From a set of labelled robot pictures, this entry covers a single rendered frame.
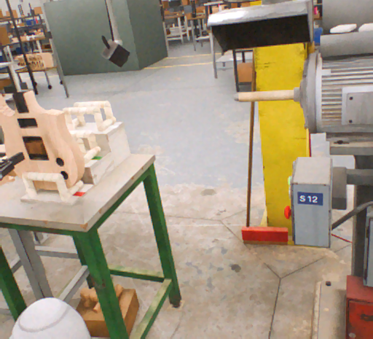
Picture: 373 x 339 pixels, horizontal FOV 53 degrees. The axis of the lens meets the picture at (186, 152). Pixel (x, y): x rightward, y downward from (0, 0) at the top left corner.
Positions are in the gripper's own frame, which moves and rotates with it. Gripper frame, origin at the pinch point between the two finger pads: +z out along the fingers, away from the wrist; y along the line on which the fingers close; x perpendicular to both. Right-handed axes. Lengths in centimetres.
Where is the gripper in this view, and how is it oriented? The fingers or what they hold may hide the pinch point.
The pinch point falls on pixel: (15, 160)
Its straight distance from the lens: 147.0
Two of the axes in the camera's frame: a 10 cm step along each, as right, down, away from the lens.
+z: 3.7, -4.2, 8.3
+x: -1.6, -9.1, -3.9
